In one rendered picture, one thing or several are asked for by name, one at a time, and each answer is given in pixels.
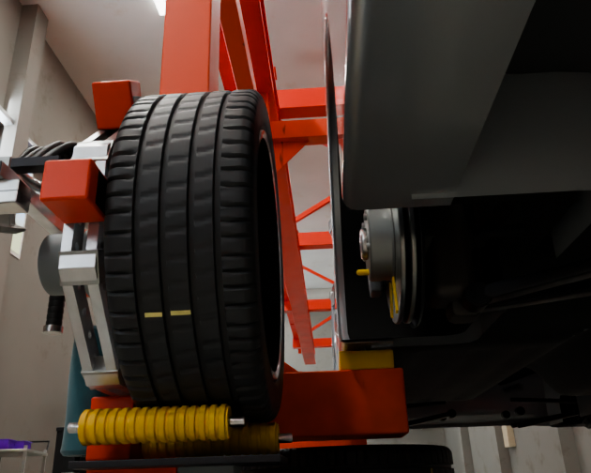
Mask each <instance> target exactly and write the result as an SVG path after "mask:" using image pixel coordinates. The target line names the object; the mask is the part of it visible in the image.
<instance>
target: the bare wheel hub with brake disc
mask: <svg viewBox="0 0 591 473"><path fill-rule="evenodd" d="M363 217H364V222H362V228H367V233H368V243H367V244H366V245H367V250H369V259H368V260H363V261H364V262H366V269H368V270H369V272H370V275H366V276H368V279H369V281H370V282H381V281H386V283H387V286H386V297H387V303H388V308H389V311H390V301H389V283H390V282H391V283H392V277H394V280H395V286H396V294H397V301H398V309H399V310H398V313H396V312H395V304H394V297H393V288H392V301H393V318H392V321H393V322H394V323H395V324H400V323H401V321H402V322H403V323H405V324H410V323H411V322H412V320H413V317H414V313H415V308H416V300H417V236H416V224H415V214H414V208H413V207H401V208H383V209H366V210H364V214H363Z"/></svg>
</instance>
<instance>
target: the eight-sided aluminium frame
mask: <svg viewBox="0 0 591 473"><path fill-rule="evenodd" d="M118 130H119V129H117V130H99V131H98V132H96V133H95V134H93V135H92V136H90V137H88V138H87V139H85V140H84V141H82V142H79V143H78V144H77V145H76V146H74V150H73V155H72V157H71V160H74V159H92V160H93V161H94V163H95V164H96V165H97V167H98V168H99V169H100V171H101V172H102V173H103V174H104V175H105V177H106V178H107V180H108V173H109V167H110V161H111V157H112V152H113V148H114V141H115V138H116V135H117V133H118ZM84 225H85V222H79V223H64V229H63V236H62V244H61V251H60V252H58V271H59V284H60V286H62V287H63V291H64V295H65V299H66V303H67V307H68V314H69V318H70V322H71V326H72V330H73V334H74V338H75V342H76V346H77V350H78V354H79V358H80V362H81V366H82V370H81V374H82V376H83V379H84V381H85V385H86V386H87V387H89V388H90V389H95V390H98V391H100V392H103V393H105V394H108V395H110V396H124V395H130V394H129V391H128V389H127V386H126V383H125V381H124V378H123V375H122V373H121V370H120V366H119V363H118V357H117V355H116V352H115V347H114V339H113V334H112V327H111V323H110V316H109V310H108V302H107V290H106V283H105V268H104V221H96V222H89V224H88V233H87V241H86V250H82V248H83V233H84ZM85 285H88V290H89V294H90V298H91V303H92V307H93V312H94V316H95V320H96V324H97V329H98V336H99V340H100V345H101V349H102V354H103V356H100V355H99V349H98V345H97V340H96V336H95V331H94V328H93V323H92V319H91V314H90V311H89V306H88V302H87V297H86V293H85V289H84V286H85Z"/></svg>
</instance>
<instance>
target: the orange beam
mask: <svg viewBox="0 0 591 473"><path fill-rule="evenodd" d="M220 22H221V26H222V30H223V34H224V37H225V41H226V45H227V50H228V54H229V57H230V61H231V65H232V69H233V73H234V76H235V83H236V87H237V90H239V89H253V90H256V91H257V88H256V82H255V78H254V73H253V68H252V63H251V59H250V50H249V45H248V41H247V36H246V30H245V25H244V21H243V16H242V11H241V6H240V2H239V0H220Z"/></svg>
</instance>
